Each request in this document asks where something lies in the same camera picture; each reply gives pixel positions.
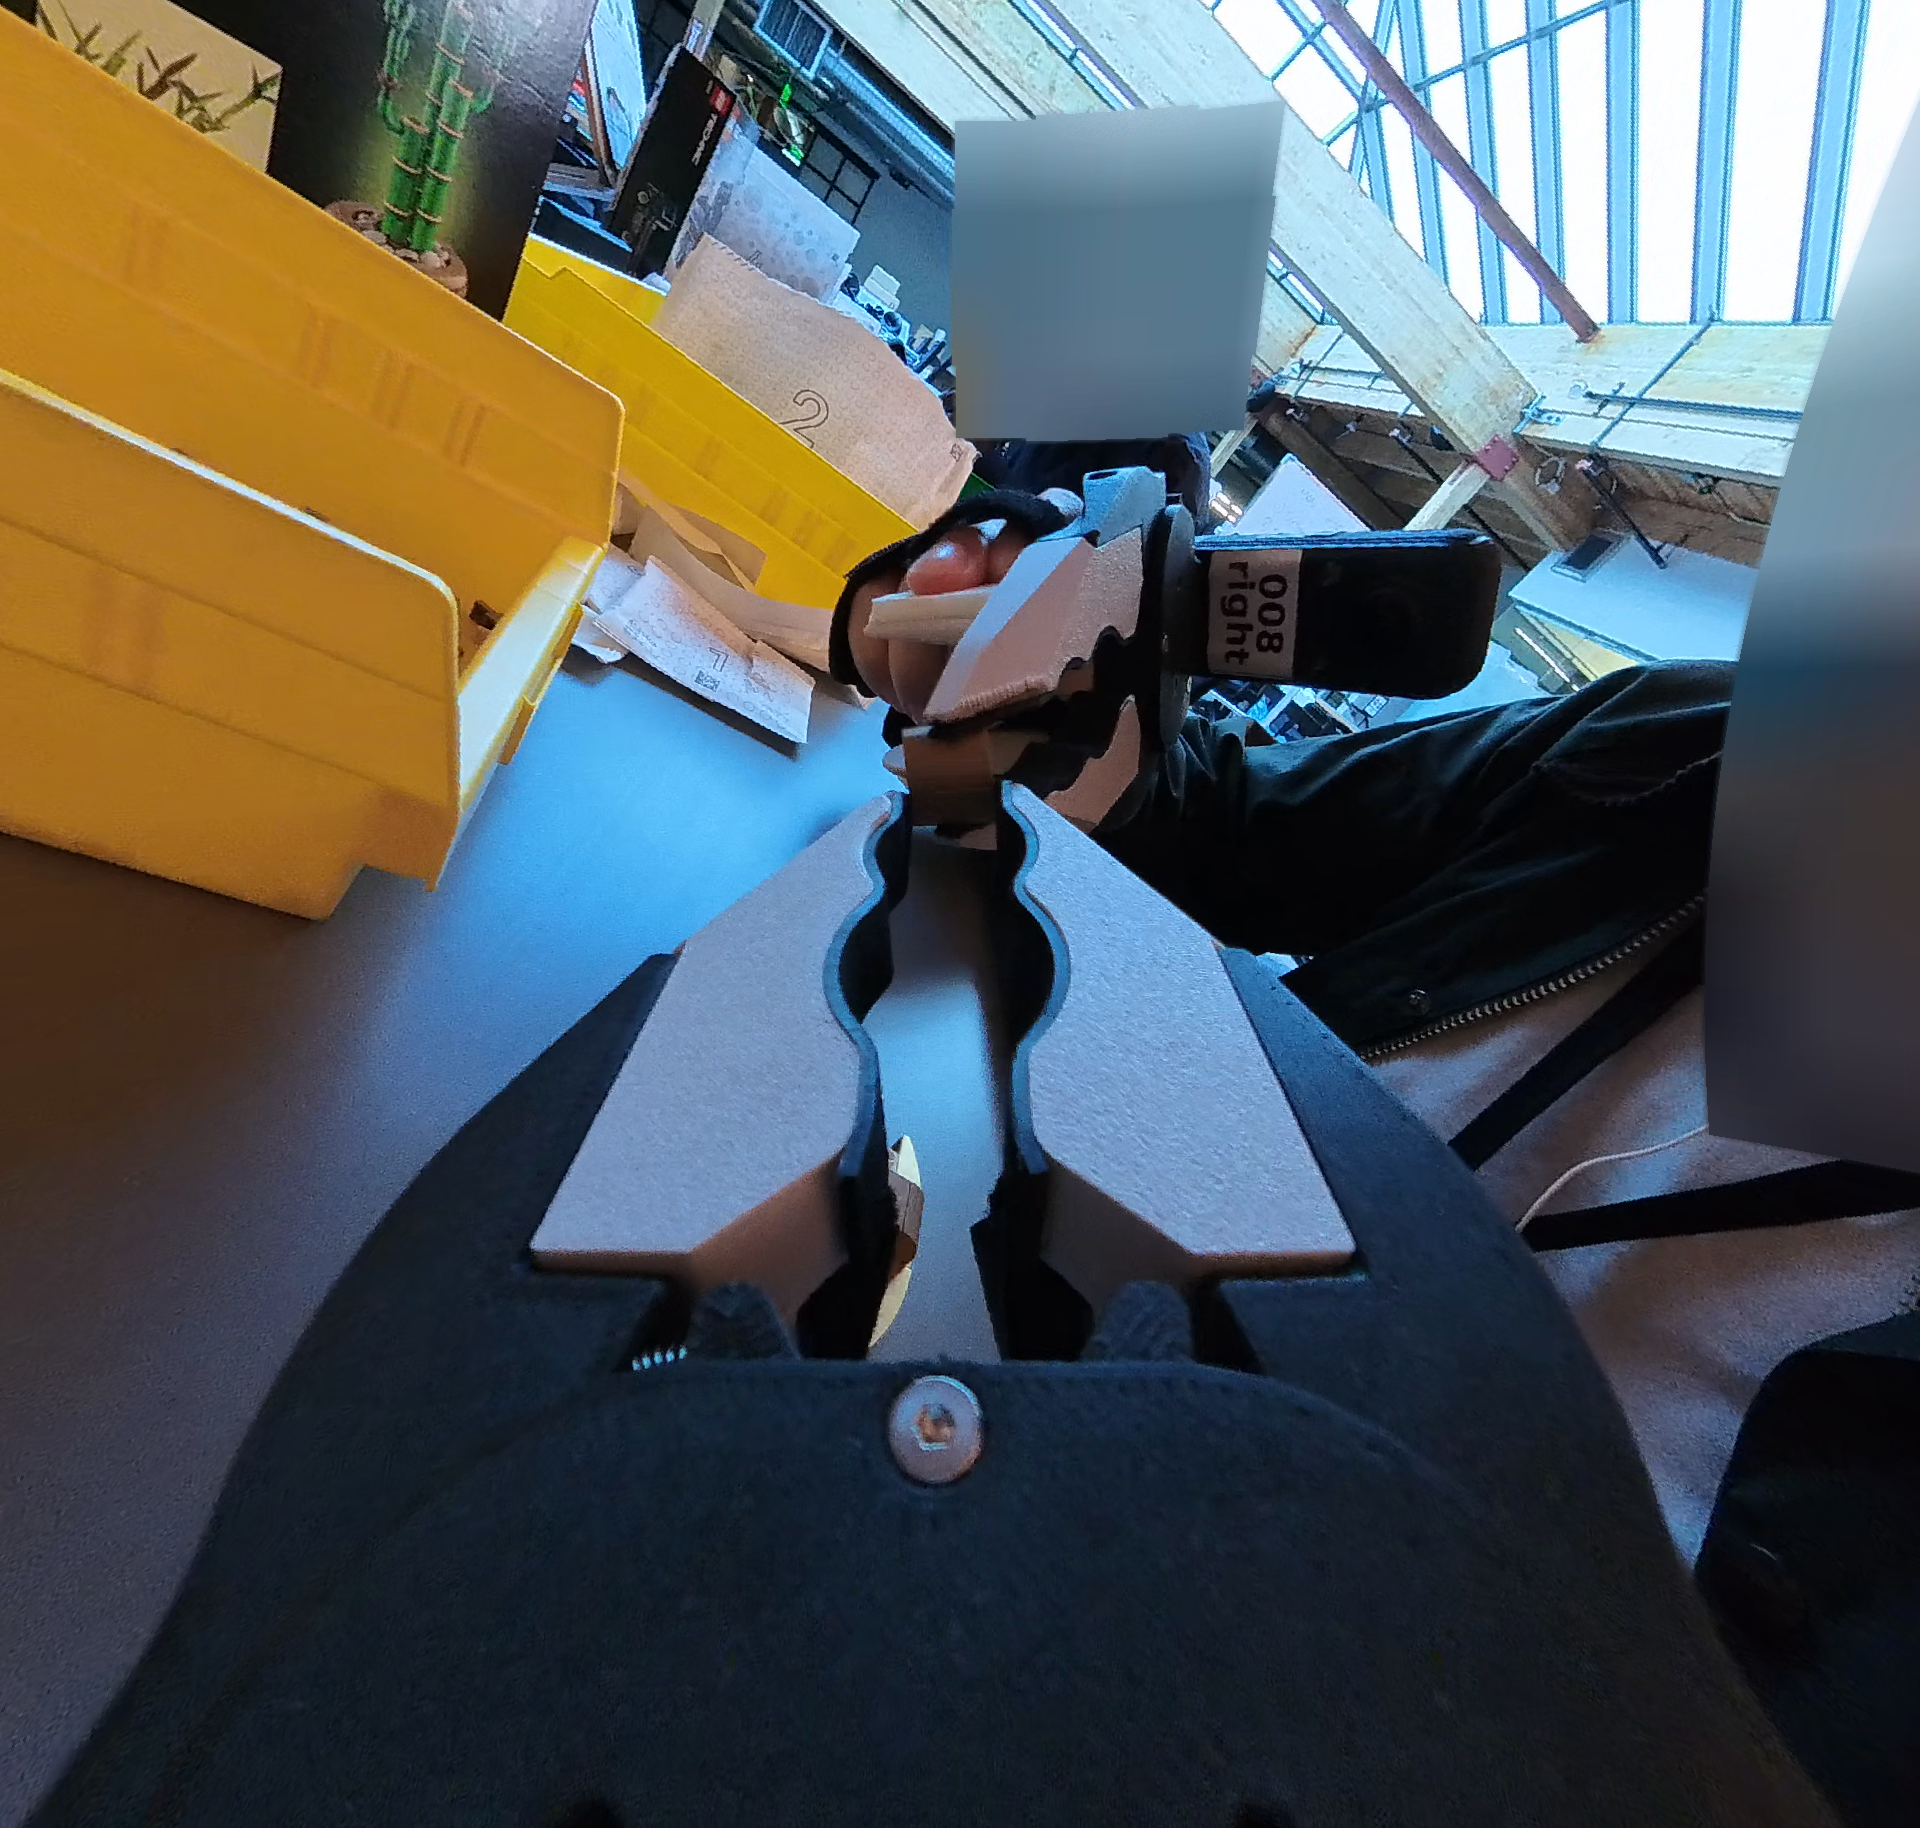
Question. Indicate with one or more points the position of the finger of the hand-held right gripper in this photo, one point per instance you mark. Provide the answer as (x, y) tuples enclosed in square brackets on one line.
[(1111, 779), (1034, 628)]

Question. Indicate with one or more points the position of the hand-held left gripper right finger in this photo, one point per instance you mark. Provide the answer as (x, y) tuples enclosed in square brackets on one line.
[(1185, 1108)]

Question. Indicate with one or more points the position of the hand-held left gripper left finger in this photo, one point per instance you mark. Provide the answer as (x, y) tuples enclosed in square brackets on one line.
[(704, 1108)]

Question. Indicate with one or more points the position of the brown toy brick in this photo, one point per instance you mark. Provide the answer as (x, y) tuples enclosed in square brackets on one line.
[(948, 787)]

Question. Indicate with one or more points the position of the yellow plastic bin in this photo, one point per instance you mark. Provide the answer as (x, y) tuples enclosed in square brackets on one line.
[(704, 419), (224, 359)]

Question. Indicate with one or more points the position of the person's right forearm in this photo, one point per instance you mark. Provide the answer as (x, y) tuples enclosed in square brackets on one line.
[(1425, 809)]

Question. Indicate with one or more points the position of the person's right hand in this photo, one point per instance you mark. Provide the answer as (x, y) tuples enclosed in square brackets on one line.
[(953, 565)]

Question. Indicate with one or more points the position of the tan numbered paper bag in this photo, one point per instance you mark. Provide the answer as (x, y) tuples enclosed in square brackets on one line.
[(781, 359)]

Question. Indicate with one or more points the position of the person's grey sweater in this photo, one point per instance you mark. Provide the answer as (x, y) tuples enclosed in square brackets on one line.
[(1621, 1333)]

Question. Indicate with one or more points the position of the black cardboard box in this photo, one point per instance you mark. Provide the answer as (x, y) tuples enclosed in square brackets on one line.
[(674, 162)]

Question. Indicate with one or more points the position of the person's dark jacket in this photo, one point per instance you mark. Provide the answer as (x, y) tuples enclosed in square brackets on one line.
[(1815, 1559)]

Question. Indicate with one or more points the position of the grey wall vent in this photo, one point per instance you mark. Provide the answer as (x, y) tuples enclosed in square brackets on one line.
[(793, 29)]

